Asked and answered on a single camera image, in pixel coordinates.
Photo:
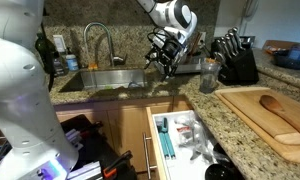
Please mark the black round pan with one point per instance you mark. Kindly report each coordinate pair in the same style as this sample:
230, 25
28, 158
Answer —
218, 173

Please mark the clear glass jar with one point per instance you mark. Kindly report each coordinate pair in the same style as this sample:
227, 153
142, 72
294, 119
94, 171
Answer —
209, 76

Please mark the stainless steel tap spout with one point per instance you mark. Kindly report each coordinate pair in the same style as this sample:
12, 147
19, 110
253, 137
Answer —
109, 43

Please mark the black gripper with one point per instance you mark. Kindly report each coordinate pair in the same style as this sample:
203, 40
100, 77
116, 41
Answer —
171, 51

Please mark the white wall outlet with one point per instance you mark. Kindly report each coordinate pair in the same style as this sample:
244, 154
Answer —
59, 43

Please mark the orange sponge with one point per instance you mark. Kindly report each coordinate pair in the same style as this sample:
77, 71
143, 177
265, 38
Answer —
93, 66

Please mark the stainless steel sink basin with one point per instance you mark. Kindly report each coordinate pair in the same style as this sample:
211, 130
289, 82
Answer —
103, 80

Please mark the blue bowl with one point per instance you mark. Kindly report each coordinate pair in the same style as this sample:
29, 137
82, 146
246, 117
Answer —
291, 56

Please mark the steel cutlery bunch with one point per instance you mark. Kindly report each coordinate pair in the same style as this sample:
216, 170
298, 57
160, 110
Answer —
195, 43

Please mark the dark green glass bottle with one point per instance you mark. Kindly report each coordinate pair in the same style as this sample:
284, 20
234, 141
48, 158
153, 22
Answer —
49, 56

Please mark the clear soap bottle blue label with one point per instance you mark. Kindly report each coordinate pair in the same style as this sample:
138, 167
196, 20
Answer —
72, 62

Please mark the black knife block with knives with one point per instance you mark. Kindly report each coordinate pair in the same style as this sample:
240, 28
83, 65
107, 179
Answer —
238, 66

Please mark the grey dish rack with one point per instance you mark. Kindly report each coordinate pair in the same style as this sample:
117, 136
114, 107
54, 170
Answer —
190, 68

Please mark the small wooden cutting board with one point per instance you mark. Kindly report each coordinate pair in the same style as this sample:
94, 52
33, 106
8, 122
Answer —
253, 106

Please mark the wooden cabinet doors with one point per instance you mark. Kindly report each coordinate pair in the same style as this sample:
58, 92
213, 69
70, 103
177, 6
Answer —
130, 126

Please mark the large wooden cutting board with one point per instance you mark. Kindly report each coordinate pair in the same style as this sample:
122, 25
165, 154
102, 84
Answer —
253, 133

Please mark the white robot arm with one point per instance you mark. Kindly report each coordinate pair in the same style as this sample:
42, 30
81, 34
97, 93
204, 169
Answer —
20, 110

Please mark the black robot cart with clamps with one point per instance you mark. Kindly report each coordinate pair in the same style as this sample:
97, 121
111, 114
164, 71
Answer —
90, 143

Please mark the clear plastic bag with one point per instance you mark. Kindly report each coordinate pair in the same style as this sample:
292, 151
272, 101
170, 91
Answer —
196, 136

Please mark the black measuring cup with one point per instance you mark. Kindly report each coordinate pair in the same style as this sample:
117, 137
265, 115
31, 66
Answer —
221, 151

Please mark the small dark bottle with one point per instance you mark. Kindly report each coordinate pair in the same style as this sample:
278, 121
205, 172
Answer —
60, 65

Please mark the orange brown tray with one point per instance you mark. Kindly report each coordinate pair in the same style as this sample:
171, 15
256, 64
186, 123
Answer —
271, 46

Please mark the wooden kitchen drawer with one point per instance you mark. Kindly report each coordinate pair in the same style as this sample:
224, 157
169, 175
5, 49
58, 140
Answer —
180, 166

